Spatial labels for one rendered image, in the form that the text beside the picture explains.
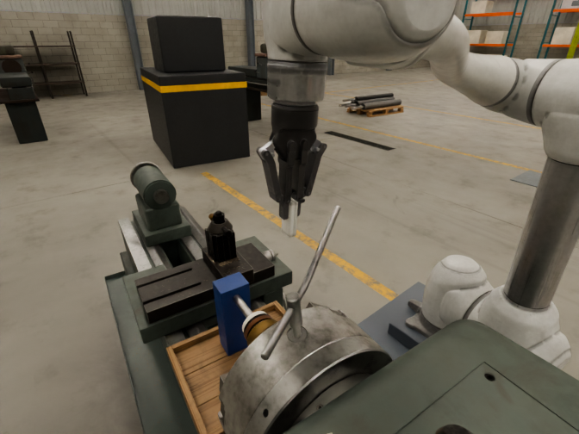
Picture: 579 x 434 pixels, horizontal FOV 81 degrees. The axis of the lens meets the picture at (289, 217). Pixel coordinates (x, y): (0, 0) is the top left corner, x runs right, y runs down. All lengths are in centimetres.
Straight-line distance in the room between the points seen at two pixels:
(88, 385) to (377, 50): 220
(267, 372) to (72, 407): 177
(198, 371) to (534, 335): 85
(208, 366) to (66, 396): 140
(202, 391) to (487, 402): 66
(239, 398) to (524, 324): 70
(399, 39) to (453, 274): 85
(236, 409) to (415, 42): 55
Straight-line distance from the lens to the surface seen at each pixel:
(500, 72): 82
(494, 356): 62
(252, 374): 60
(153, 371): 152
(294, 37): 48
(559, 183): 87
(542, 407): 59
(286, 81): 52
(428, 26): 36
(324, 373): 56
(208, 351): 106
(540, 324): 104
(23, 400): 244
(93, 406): 223
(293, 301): 53
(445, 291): 113
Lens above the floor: 167
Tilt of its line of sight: 28 degrees down
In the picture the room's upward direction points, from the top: straight up
